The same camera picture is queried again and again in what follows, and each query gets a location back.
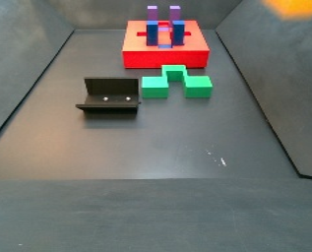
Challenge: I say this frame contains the long yellow block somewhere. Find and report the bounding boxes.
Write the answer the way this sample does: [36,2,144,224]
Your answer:
[262,0,312,21]

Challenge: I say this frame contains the red board base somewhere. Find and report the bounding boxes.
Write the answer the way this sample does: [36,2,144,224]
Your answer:
[120,21,209,69]

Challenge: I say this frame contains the green stepped block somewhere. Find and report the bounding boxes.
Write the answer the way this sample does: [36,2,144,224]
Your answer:
[140,65,213,98]

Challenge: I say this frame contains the dark blue U block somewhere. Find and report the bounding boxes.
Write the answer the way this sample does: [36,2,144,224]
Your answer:
[146,20,185,48]

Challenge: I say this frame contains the purple U block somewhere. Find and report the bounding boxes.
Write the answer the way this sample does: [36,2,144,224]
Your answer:
[146,5,181,32]

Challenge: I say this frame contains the black angle bracket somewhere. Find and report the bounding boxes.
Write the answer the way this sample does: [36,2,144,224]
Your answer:
[75,77,139,112]

